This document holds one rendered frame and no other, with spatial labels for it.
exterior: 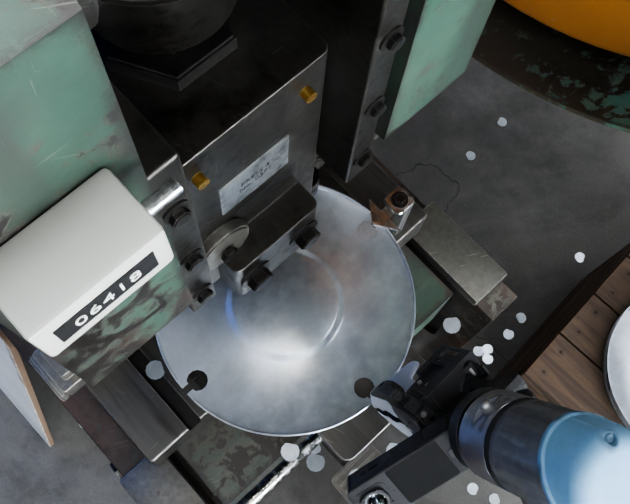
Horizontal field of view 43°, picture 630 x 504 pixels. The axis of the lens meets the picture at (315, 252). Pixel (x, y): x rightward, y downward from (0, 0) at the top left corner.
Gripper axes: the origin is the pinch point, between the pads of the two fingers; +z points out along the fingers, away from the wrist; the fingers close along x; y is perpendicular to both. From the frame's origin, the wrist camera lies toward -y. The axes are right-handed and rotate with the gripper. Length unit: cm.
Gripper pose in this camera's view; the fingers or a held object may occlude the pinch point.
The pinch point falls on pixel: (377, 404)
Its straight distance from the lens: 86.9
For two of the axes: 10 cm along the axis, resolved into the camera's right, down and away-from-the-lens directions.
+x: -6.2, -7.5, -2.3
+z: -3.4, -0.1, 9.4
